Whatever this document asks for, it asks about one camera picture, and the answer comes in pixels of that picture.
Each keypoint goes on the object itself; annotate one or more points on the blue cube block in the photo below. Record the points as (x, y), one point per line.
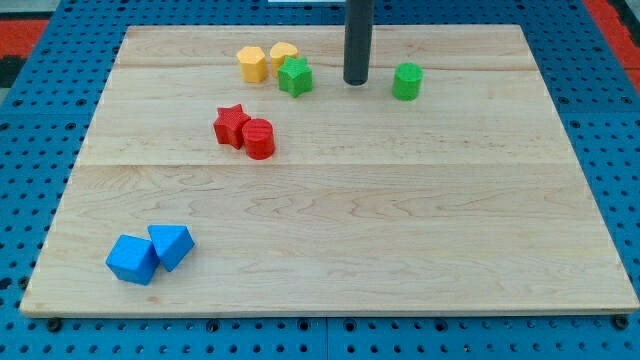
(133, 259)

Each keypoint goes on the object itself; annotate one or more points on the red cylinder block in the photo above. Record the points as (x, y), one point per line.
(258, 139)

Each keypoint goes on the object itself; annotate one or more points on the blue triangle block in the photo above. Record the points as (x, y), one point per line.
(172, 243)

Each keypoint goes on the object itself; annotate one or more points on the green cylinder block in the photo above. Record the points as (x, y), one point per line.
(407, 81)

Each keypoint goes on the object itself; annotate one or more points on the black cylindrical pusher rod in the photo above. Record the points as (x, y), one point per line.
(359, 19)

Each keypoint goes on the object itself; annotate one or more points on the yellow heart block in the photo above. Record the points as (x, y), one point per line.
(279, 52)

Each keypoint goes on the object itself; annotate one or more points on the green star block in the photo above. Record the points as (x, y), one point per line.
(295, 76)

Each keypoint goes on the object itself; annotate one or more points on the red star block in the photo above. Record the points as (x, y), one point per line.
(228, 125)

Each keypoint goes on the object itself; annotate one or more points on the wooden board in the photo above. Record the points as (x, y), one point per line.
(467, 201)

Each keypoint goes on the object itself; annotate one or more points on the yellow hexagon block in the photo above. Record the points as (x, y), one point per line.
(252, 64)

